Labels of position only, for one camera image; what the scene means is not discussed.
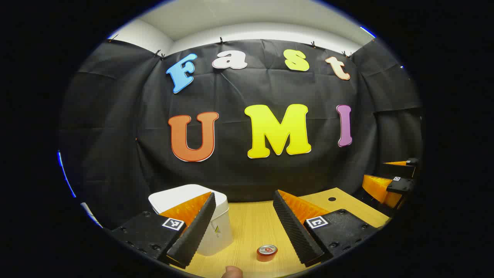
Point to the white desktop garbage bin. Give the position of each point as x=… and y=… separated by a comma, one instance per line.
x=175, y=197

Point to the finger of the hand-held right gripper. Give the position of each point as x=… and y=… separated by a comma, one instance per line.
x=380, y=187
x=399, y=170

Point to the wooden desktop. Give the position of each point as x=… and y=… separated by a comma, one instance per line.
x=251, y=227

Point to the black backdrop cloth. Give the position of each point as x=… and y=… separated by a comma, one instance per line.
x=231, y=173

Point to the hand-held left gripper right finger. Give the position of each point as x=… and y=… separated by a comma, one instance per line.
x=293, y=227

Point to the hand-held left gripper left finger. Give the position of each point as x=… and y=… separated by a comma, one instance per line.
x=195, y=231

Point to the red pop can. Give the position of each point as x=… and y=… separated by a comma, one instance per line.
x=267, y=253

